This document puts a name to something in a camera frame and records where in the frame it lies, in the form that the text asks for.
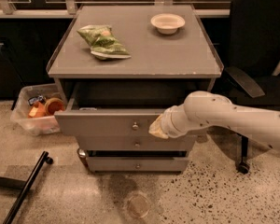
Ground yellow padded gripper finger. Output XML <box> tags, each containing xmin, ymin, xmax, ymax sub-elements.
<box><xmin>148</xmin><ymin>115</ymin><xmax>169</xmax><ymax>139</ymax></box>

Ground grey top drawer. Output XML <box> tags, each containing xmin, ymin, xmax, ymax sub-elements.
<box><xmin>54</xmin><ymin>82</ymin><xmax>199</xmax><ymax>137</ymax></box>

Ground grey drawer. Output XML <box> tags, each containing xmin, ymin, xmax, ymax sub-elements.
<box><xmin>86</xmin><ymin>157</ymin><xmax>189</xmax><ymax>172</ymax></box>
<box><xmin>77</xmin><ymin>135</ymin><xmax>196</xmax><ymax>151</ymax></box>
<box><xmin>54</xmin><ymin>82</ymin><xmax>199</xmax><ymax>137</ymax></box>

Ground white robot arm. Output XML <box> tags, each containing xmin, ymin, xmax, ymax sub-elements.
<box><xmin>148</xmin><ymin>91</ymin><xmax>280</xmax><ymax>152</ymax></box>

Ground grey bottom drawer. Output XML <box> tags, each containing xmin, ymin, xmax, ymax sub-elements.
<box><xmin>86</xmin><ymin>157</ymin><xmax>189</xmax><ymax>172</ymax></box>

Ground grey drawer cabinet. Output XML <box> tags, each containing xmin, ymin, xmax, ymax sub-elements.
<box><xmin>49</xmin><ymin>6</ymin><xmax>223</xmax><ymax>167</ymax></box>

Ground grey middle drawer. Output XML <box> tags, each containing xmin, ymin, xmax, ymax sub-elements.
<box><xmin>77</xmin><ymin>135</ymin><xmax>196</xmax><ymax>151</ymax></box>

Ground green chip bag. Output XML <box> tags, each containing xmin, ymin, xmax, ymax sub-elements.
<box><xmin>77</xmin><ymin>25</ymin><xmax>131</xmax><ymax>60</ymax></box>

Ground orange cup in bin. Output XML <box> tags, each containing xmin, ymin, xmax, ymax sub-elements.
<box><xmin>45</xmin><ymin>97</ymin><xmax>64</xmax><ymax>116</ymax></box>

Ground white paper bowl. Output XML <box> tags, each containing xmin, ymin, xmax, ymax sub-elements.
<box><xmin>150</xmin><ymin>13</ymin><xmax>186</xmax><ymax>35</ymax></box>

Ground clear plastic bin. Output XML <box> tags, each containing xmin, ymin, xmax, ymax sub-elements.
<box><xmin>10</xmin><ymin>84</ymin><xmax>61</xmax><ymax>135</ymax></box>

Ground black metal stand leg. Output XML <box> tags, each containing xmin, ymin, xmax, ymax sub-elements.
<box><xmin>0</xmin><ymin>151</ymin><xmax>53</xmax><ymax>224</ymax></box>

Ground black office chair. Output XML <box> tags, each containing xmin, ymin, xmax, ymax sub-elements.
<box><xmin>206</xmin><ymin>0</ymin><xmax>280</xmax><ymax>175</ymax></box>

